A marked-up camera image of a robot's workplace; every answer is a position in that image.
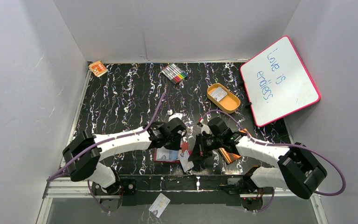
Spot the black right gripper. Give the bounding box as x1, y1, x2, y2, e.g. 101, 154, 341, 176
188, 133, 223, 161

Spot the silver VIP card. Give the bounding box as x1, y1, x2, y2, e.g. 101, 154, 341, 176
178, 150, 194, 173
148, 193, 171, 218

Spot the red leather card holder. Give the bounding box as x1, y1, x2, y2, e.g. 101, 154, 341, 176
153, 142, 192, 163

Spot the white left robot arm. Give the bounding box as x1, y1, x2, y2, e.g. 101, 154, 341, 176
62, 117, 187, 194

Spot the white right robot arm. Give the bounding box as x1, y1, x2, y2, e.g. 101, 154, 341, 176
188, 118, 327, 199

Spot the white credit card in tray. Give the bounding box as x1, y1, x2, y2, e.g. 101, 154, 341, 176
210, 86, 227, 102

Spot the small orange card box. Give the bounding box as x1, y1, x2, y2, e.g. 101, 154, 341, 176
89, 61, 108, 77

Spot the orange book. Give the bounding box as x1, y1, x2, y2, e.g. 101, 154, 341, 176
217, 128, 248, 164

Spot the yellow oval tray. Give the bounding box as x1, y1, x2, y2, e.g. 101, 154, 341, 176
207, 83, 241, 114

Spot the pack of coloured markers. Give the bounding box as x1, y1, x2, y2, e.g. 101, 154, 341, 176
161, 63, 188, 84

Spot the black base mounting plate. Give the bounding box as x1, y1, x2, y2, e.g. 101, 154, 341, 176
104, 175, 264, 207

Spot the pink framed whiteboard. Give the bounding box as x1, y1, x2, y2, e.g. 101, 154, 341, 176
240, 35, 321, 127

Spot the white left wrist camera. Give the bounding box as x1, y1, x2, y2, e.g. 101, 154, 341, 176
168, 113, 183, 121

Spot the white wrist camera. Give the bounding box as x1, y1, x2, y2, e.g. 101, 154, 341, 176
168, 113, 183, 121
196, 122, 211, 134

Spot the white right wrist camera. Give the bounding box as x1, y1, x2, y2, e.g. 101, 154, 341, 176
196, 122, 211, 134

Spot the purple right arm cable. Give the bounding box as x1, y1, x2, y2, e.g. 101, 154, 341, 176
197, 110, 347, 197

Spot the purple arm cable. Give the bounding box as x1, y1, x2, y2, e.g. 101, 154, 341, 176
46, 92, 172, 183
197, 110, 347, 197

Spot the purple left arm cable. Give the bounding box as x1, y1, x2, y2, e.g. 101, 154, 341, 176
46, 92, 172, 183

